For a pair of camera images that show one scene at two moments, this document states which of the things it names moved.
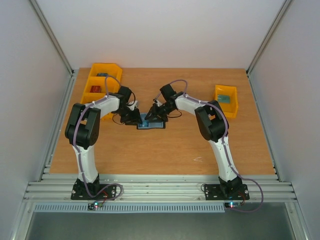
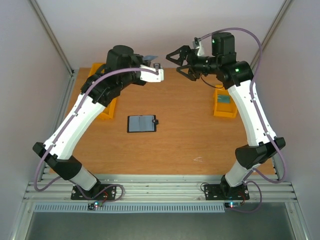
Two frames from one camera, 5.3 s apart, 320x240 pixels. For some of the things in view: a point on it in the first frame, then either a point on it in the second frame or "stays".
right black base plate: (218, 192) stays
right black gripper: (157, 114) → (190, 62)
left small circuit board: (94, 206) stays
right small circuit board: (232, 205) stays
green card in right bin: (224, 98) stays
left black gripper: (135, 120) → (139, 58)
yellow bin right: (227, 96) stays
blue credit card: (145, 123) → (149, 57)
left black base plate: (79, 191) stays
